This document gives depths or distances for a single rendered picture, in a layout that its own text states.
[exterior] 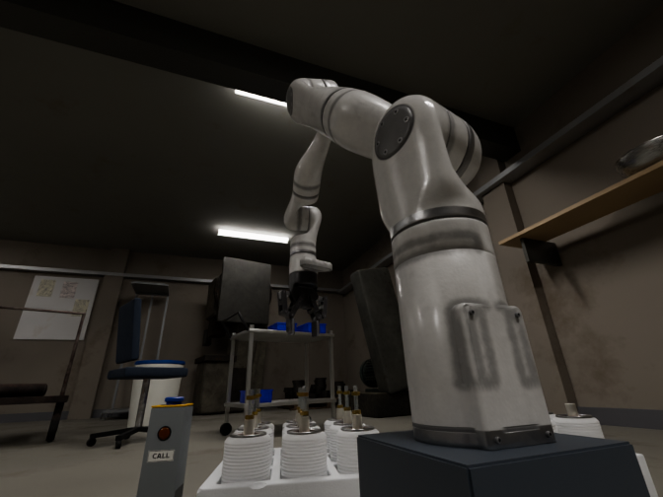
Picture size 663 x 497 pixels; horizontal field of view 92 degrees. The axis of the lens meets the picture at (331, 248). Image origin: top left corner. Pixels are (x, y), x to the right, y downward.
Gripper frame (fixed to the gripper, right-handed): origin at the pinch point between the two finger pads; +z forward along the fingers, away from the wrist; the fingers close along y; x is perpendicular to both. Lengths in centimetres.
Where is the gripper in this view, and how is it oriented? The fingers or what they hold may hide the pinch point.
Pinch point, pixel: (303, 330)
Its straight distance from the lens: 80.9
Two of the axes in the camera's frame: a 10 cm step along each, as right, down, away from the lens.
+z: 0.4, 9.2, -4.0
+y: -7.9, -2.1, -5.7
